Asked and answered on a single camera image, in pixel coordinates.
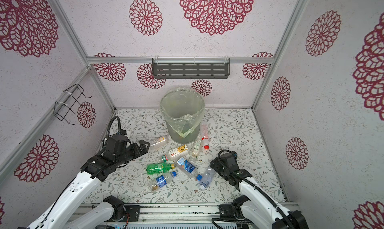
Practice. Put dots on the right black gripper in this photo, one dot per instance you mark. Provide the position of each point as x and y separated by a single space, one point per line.
215 164

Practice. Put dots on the translucent green bin liner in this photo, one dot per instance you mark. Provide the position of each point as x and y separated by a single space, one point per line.
182 109

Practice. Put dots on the pepsi bottle blue cap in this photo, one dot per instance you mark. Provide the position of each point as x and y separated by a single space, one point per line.
162 181

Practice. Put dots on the white bottle red cap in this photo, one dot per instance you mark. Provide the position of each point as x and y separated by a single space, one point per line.
205 136

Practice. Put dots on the black wire wall rack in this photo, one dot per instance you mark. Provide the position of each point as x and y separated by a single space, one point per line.
63 107

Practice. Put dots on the green soda bottle yellow cap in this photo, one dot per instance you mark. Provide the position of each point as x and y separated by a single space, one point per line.
159 168

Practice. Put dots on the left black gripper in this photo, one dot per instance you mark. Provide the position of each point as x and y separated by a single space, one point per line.
138 152

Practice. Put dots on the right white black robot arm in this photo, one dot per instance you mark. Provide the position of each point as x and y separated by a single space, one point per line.
254 206

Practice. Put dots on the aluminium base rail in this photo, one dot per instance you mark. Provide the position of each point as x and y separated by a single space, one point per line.
148 213

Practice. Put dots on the grey mesh waste bin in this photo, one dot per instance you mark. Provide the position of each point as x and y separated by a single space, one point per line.
183 130

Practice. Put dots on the clear bottle blue orange label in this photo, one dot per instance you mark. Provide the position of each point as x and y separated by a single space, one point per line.
188 168

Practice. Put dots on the grey slotted wall shelf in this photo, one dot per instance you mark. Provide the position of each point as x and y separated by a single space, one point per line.
192 69

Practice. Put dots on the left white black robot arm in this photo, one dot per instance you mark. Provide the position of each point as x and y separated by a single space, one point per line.
92 173

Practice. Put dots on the clear water bottle blue cap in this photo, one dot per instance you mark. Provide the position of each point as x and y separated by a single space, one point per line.
207 178

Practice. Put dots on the clear bottle sunflower label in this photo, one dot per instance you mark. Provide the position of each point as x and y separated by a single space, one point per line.
174 154

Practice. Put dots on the clear bottle green white label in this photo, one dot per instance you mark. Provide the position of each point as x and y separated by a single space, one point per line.
196 149

